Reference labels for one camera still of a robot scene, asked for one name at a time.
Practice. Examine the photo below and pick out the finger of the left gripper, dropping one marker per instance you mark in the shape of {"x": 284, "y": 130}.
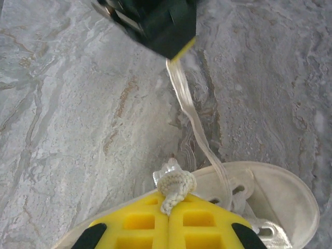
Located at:
{"x": 171, "y": 23}

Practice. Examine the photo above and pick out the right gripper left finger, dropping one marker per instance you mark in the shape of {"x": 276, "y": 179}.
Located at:
{"x": 160, "y": 230}

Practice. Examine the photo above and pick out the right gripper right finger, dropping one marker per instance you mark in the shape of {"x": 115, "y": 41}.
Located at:
{"x": 176, "y": 233}

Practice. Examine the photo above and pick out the white shoelace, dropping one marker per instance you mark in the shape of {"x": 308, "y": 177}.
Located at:
{"x": 176, "y": 181}

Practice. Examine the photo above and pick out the white shoe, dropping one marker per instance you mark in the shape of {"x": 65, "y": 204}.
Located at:
{"x": 285, "y": 197}

